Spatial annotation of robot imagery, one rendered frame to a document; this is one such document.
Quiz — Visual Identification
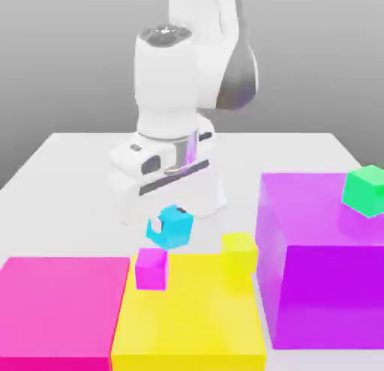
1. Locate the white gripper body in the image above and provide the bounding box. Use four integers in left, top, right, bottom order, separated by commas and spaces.
118, 159, 228, 227

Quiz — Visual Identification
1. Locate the small cyan cube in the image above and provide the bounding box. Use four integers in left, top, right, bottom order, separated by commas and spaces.
145, 204, 194, 252

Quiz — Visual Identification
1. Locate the small magenta cube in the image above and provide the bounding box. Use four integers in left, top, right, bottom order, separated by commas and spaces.
134, 247, 170, 292

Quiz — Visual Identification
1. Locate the small yellow cube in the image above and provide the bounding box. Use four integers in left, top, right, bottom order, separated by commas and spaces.
220, 232, 260, 277

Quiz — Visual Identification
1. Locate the small green cube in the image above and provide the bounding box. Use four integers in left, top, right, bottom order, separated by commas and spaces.
340, 164, 384, 219

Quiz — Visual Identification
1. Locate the large yellow box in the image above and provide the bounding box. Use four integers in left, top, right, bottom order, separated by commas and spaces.
110, 253, 268, 371

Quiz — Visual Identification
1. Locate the large pink box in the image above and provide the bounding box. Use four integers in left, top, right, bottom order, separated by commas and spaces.
0, 256, 131, 371

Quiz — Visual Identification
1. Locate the large purple box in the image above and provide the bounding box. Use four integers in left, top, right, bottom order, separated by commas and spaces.
255, 172, 384, 351

